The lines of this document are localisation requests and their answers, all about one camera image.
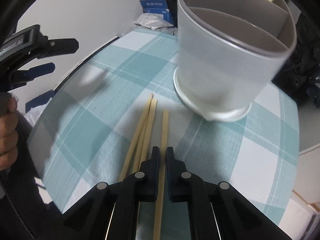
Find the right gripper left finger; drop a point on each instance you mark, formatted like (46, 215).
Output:
(111, 211)

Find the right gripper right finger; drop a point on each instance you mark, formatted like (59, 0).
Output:
(216, 211)

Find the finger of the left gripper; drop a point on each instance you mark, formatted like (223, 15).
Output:
(21, 77)
(58, 47)

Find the person left hand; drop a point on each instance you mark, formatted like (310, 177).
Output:
(9, 136)

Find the teal plaid table cloth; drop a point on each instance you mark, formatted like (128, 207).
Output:
(89, 130)

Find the white plastic mailer bag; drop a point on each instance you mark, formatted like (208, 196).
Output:
(152, 21)

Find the blue cardboard box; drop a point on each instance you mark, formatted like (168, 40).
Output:
(159, 8)

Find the black hanging jacket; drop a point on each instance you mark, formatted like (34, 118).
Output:
(299, 76)

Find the white utensil holder cup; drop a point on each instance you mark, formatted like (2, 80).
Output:
(228, 51)

